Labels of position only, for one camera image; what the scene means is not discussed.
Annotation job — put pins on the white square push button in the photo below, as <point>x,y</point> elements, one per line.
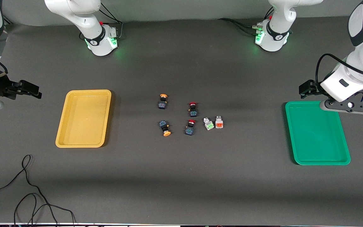
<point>208,123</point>
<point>219,123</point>

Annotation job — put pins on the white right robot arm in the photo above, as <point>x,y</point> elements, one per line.
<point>97,38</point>

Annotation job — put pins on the yellow plastic tray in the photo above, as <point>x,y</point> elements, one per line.
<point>83,119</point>

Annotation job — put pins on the grey metal frame rail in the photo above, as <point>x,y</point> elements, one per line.
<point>8,21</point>

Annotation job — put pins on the red mushroom push button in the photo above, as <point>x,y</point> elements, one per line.
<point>193,110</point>
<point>190,128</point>

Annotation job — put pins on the green plastic tray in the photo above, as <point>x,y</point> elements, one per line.
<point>315,135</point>

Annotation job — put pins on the dark grey table mat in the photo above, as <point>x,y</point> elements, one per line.
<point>181,183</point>

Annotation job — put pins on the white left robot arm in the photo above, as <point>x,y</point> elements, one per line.
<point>274,35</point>

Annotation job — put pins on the yellow mushroom push button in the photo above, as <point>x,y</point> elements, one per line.
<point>164,125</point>
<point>162,103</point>

